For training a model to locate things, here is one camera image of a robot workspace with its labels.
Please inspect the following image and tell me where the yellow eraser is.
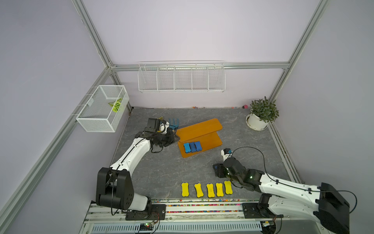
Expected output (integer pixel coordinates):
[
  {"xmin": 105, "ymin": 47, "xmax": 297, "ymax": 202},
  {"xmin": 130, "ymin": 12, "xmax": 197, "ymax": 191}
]
[
  {"xmin": 181, "ymin": 182, "xmax": 190, "ymax": 197},
  {"xmin": 224, "ymin": 181, "xmax": 233, "ymax": 195},
  {"xmin": 206, "ymin": 183, "xmax": 215, "ymax": 198},
  {"xmin": 215, "ymin": 183, "xmax": 224, "ymax": 197},
  {"xmin": 194, "ymin": 183, "xmax": 204, "ymax": 198}
]

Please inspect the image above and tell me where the orange wooden two-tier shelf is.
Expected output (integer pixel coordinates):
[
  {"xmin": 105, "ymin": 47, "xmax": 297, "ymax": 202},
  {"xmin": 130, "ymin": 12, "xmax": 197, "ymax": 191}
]
[{"xmin": 176, "ymin": 119, "xmax": 223, "ymax": 158}]

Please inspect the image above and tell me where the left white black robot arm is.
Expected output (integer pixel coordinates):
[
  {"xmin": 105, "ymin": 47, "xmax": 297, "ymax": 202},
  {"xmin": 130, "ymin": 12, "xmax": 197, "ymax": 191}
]
[{"xmin": 95, "ymin": 118, "xmax": 179, "ymax": 212}]

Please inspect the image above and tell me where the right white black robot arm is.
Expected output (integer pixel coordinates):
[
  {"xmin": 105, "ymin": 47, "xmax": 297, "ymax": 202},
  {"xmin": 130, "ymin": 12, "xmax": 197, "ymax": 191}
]
[{"xmin": 213, "ymin": 157, "xmax": 350, "ymax": 234}]

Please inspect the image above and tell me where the blue garden hand rake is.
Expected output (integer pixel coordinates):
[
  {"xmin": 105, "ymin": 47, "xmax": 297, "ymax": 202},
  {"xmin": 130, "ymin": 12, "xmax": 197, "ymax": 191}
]
[{"xmin": 168, "ymin": 119, "xmax": 179, "ymax": 130}]

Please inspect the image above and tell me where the green item in basket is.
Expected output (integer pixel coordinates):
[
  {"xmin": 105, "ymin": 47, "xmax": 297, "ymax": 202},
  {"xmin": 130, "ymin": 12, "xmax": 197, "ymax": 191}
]
[{"xmin": 109, "ymin": 98, "xmax": 123, "ymax": 113}]

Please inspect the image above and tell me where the potted green plant white pot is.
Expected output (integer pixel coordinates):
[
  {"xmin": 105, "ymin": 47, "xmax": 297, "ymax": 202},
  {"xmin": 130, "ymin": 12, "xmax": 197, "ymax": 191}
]
[{"xmin": 245, "ymin": 97, "xmax": 280, "ymax": 131}]

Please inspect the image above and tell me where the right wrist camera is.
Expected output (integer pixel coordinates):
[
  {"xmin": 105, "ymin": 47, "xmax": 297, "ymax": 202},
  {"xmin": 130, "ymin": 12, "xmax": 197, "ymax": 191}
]
[{"xmin": 221, "ymin": 148, "xmax": 232, "ymax": 161}]

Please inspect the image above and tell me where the aluminium rail frame front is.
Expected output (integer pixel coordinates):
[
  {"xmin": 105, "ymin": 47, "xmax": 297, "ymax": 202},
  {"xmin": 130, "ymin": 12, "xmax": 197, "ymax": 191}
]
[{"xmin": 83, "ymin": 200, "xmax": 328, "ymax": 224}]

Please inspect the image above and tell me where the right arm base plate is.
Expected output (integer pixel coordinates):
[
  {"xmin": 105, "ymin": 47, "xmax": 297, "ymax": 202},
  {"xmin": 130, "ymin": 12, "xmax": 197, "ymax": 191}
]
[{"xmin": 242, "ymin": 202, "xmax": 284, "ymax": 219}]

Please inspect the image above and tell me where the white vented cable duct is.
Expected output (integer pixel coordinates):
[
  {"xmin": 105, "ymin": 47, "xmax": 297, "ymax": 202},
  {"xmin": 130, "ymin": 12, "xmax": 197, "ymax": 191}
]
[{"xmin": 88, "ymin": 221, "xmax": 263, "ymax": 234}]

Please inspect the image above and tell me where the white mesh wall basket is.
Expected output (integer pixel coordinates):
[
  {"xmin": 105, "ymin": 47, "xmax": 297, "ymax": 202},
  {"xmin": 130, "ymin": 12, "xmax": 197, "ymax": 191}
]
[{"xmin": 76, "ymin": 85, "xmax": 129, "ymax": 133}]

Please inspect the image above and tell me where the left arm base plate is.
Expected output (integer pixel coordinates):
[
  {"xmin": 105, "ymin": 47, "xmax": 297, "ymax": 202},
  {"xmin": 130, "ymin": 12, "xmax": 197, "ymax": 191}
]
[{"xmin": 125, "ymin": 204, "xmax": 166, "ymax": 221}]

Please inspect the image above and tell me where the white wire wall shelf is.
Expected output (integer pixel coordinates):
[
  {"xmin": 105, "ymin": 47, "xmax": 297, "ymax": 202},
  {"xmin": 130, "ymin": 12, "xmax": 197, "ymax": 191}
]
[{"xmin": 137, "ymin": 61, "xmax": 226, "ymax": 93}]

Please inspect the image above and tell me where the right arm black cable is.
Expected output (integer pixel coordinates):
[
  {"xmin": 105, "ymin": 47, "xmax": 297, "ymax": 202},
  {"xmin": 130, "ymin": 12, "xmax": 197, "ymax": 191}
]
[{"xmin": 229, "ymin": 146, "xmax": 358, "ymax": 214}]

